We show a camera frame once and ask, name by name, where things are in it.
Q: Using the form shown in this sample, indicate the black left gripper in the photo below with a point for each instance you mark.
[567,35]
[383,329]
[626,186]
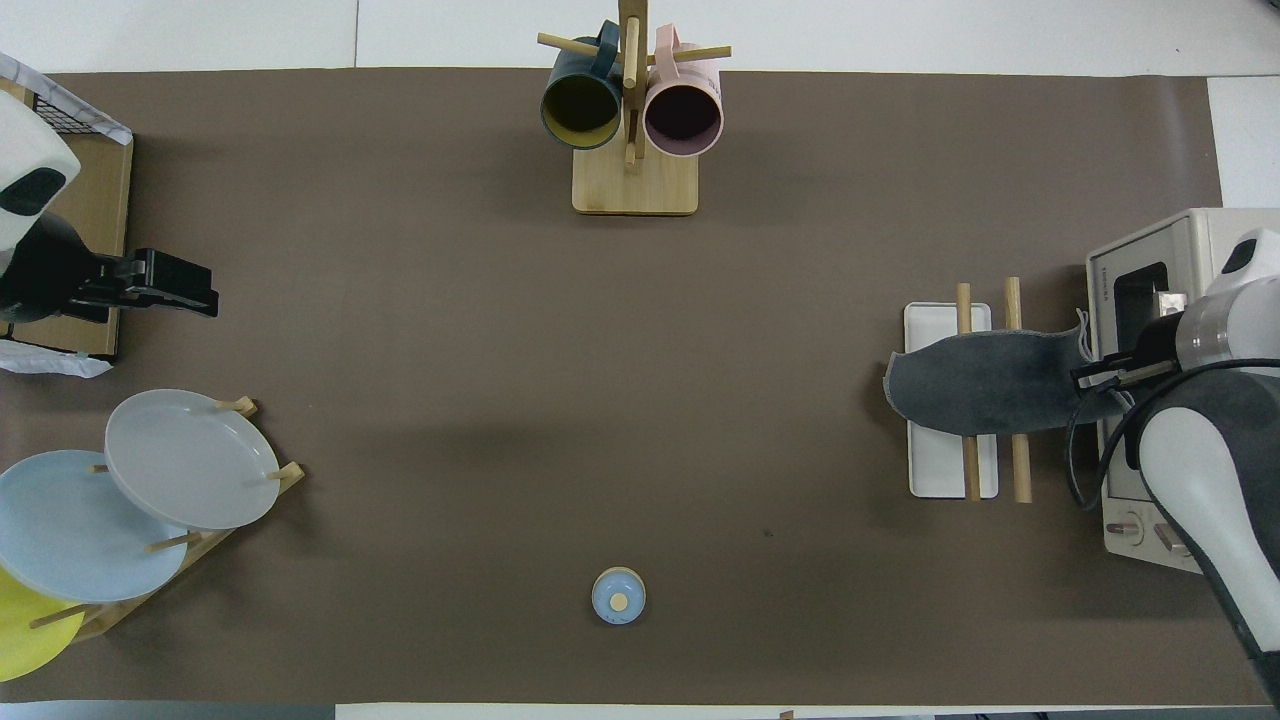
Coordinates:
[110,288]

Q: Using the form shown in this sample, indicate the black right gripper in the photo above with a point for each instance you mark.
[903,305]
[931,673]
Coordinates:
[1158,350]

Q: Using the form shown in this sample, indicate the purple grey-backed towel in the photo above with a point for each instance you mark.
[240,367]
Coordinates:
[990,385]

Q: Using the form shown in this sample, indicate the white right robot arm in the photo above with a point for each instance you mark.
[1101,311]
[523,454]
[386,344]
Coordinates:
[1215,480]

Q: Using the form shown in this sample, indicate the white wooden-bar towel rack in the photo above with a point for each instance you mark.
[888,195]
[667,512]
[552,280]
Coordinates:
[940,470]

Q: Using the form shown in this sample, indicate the wooden plate rack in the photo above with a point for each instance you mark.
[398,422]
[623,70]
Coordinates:
[140,595]

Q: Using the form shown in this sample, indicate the wooden box shelf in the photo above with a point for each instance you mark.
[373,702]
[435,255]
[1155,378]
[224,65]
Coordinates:
[105,200]

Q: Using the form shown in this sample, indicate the cream toaster oven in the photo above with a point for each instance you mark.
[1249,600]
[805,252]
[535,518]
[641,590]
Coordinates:
[1125,250]

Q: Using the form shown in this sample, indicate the grey plate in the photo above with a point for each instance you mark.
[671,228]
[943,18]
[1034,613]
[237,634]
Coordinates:
[190,460]

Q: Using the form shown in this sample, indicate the white marbled cloth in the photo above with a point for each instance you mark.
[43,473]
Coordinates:
[60,95]

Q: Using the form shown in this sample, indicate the light blue plate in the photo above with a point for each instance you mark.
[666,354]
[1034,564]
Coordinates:
[70,530]

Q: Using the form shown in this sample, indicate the yellow plate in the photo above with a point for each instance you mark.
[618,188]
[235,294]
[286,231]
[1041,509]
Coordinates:
[25,640]

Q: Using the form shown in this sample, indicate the dark teal mug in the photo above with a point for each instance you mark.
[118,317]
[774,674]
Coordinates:
[580,105]

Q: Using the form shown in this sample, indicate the wooden mug tree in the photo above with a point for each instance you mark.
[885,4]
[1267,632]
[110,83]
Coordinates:
[635,185]

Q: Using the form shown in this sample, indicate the brown table mat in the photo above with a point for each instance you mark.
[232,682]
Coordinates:
[640,400]

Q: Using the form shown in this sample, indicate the pink mug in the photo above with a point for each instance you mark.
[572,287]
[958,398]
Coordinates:
[683,115]

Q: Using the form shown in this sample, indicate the small blue round cup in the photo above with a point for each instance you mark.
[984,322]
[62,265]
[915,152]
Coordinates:
[618,597]

